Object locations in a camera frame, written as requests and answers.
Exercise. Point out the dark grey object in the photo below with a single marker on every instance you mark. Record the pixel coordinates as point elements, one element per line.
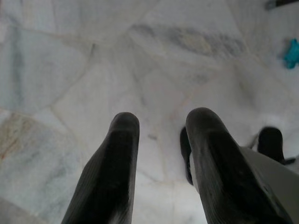
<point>280,3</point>

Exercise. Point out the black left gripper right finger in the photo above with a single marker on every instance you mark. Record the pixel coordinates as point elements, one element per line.
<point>217,163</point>

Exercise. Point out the grey robot leg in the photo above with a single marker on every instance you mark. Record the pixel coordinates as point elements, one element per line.
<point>280,184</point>

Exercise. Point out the black robot foot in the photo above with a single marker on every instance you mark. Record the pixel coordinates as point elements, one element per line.
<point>185,149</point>
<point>271,144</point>

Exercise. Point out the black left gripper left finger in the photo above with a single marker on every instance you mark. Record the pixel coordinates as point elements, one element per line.
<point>109,168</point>

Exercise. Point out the small teal object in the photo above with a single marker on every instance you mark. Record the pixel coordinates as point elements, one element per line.
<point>290,54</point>

